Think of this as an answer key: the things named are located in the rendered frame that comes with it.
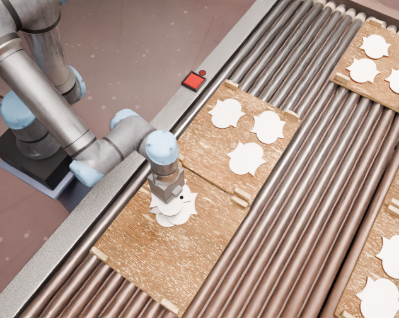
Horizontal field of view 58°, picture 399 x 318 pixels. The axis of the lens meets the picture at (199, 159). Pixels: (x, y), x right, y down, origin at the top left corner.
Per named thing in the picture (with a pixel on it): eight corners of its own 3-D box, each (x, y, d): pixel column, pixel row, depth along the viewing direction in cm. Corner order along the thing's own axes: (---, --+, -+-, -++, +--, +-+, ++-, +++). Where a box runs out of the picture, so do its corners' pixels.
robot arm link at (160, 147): (159, 120, 87) (185, 141, 85) (162, 143, 97) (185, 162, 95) (135, 141, 85) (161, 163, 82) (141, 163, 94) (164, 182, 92)
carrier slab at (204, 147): (166, 156, 132) (166, 154, 130) (223, 83, 148) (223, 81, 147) (250, 206, 123) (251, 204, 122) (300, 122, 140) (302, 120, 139)
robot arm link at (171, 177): (185, 161, 95) (164, 183, 92) (185, 169, 99) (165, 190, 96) (163, 146, 97) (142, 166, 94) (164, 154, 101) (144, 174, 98)
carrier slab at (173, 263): (90, 252, 115) (89, 250, 113) (166, 158, 131) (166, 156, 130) (180, 318, 106) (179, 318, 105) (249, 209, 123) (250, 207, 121)
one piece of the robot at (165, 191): (170, 193, 93) (173, 214, 107) (192, 169, 96) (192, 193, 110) (142, 171, 95) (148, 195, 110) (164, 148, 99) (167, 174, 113)
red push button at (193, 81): (183, 84, 148) (183, 82, 147) (191, 75, 151) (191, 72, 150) (195, 91, 147) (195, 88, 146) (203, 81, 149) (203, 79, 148)
